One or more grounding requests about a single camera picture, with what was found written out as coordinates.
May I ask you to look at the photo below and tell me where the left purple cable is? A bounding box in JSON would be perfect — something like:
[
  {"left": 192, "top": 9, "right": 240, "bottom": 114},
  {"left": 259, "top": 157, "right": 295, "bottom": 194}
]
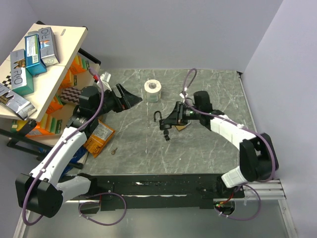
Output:
[{"left": 21, "top": 66, "right": 105, "bottom": 226}]

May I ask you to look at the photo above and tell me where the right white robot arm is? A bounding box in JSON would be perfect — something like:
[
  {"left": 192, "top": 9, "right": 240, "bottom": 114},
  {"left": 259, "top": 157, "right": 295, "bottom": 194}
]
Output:
[{"left": 159, "top": 91, "right": 279, "bottom": 198}]

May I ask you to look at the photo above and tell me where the blue teal carton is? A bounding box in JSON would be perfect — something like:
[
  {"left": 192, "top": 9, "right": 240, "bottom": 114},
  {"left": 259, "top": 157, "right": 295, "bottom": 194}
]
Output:
[{"left": 24, "top": 34, "right": 47, "bottom": 76}]

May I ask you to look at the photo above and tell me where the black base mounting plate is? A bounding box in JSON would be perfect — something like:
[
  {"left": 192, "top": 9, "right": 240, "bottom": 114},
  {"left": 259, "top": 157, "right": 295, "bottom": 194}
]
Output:
[{"left": 79, "top": 174, "right": 245, "bottom": 211}]

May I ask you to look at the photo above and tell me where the silver crumpled box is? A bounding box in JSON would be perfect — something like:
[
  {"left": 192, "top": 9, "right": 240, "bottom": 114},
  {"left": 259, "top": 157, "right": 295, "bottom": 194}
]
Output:
[{"left": 0, "top": 84, "right": 37, "bottom": 120}]

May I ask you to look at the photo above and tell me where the aluminium rail frame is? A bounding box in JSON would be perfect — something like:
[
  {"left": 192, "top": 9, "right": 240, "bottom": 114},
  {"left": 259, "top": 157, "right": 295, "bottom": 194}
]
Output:
[{"left": 14, "top": 180, "right": 297, "bottom": 238}]

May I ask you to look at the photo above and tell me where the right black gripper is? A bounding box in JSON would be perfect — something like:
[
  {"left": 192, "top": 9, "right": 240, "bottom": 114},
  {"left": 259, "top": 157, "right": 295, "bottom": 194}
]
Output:
[{"left": 162, "top": 101, "right": 201, "bottom": 126}]

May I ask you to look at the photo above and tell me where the orange snack bag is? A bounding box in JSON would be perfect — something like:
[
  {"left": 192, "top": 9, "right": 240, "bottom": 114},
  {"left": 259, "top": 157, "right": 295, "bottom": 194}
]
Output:
[{"left": 83, "top": 120, "right": 115, "bottom": 158}]

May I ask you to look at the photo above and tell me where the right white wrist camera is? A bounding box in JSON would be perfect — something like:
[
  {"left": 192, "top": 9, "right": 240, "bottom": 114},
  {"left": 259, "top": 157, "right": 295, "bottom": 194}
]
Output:
[{"left": 179, "top": 92, "right": 188, "bottom": 103}]

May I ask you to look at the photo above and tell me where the beige black shelf rack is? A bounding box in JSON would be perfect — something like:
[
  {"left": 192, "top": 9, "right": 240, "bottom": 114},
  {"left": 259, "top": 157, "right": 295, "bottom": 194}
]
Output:
[{"left": 0, "top": 23, "right": 101, "bottom": 161}]

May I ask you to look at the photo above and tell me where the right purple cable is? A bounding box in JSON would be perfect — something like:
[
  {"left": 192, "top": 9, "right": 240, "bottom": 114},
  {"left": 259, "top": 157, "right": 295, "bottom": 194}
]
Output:
[{"left": 182, "top": 68, "right": 277, "bottom": 183}]

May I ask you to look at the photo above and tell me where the purple cable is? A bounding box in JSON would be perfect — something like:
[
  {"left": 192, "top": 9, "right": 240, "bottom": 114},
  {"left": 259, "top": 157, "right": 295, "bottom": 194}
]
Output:
[
  {"left": 182, "top": 68, "right": 277, "bottom": 183},
  {"left": 21, "top": 66, "right": 105, "bottom": 226}
]

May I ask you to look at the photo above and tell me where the black key bunch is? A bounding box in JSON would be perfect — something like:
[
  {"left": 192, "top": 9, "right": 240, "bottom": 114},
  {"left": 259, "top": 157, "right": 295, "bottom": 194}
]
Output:
[{"left": 163, "top": 129, "right": 170, "bottom": 141}]

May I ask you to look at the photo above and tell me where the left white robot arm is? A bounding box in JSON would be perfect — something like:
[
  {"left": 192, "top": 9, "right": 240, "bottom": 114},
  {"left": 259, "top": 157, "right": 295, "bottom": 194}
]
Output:
[{"left": 15, "top": 84, "right": 142, "bottom": 226}]

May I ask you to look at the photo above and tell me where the black padlock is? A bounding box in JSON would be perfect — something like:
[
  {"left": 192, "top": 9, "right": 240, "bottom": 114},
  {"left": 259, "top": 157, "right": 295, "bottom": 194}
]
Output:
[{"left": 153, "top": 111, "right": 165, "bottom": 131}]

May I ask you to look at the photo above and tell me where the silver RIO box upright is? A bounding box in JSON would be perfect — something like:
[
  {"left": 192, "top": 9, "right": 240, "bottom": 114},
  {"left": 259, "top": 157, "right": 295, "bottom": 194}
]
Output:
[{"left": 38, "top": 27, "right": 59, "bottom": 67}]

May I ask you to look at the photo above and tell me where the silver teal RIO box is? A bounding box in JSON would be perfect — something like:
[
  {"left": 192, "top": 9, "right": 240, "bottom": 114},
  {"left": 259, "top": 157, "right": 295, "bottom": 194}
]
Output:
[{"left": 10, "top": 49, "right": 34, "bottom": 96}]

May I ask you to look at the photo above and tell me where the blue snack bag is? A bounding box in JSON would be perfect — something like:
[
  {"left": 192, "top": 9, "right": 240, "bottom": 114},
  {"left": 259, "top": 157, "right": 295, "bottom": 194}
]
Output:
[{"left": 65, "top": 147, "right": 88, "bottom": 171}]

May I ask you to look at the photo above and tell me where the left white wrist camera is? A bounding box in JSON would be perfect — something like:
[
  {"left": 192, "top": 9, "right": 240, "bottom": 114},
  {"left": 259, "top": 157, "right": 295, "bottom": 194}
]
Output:
[{"left": 97, "top": 72, "right": 112, "bottom": 92}]

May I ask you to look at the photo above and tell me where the white tape roll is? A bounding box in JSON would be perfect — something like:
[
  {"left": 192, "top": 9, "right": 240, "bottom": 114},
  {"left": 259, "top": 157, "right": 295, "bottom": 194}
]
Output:
[{"left": 144, "top": 79, "right": 162, "bottom": 103}]

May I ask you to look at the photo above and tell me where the brass padlock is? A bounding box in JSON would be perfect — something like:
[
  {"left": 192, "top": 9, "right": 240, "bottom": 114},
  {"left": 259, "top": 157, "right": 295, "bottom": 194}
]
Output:
[{"left": 174, "top": 123, "right": 190, "bottom": 131}]

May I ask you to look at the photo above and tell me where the orange sponge pack stack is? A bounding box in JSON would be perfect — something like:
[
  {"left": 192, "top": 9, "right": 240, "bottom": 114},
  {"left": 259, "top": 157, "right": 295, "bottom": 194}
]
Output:
[{"left": 11, "top": 55, "right": 89, "bottom": 138}]

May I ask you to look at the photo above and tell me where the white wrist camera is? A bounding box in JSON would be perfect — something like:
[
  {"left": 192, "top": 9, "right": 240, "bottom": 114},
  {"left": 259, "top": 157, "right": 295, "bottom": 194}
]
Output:
[
  {"left": 97, "top": 72, "right": 112, "bottom": 92},
  {"left": 179, "top": 92, "right": 188, "bottom": 103}
]

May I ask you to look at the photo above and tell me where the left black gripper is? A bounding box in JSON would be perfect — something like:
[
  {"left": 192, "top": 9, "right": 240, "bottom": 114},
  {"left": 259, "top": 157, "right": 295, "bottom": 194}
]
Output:
[{"left": 93, "top": 83, "right": 142, "bottom": 118}]

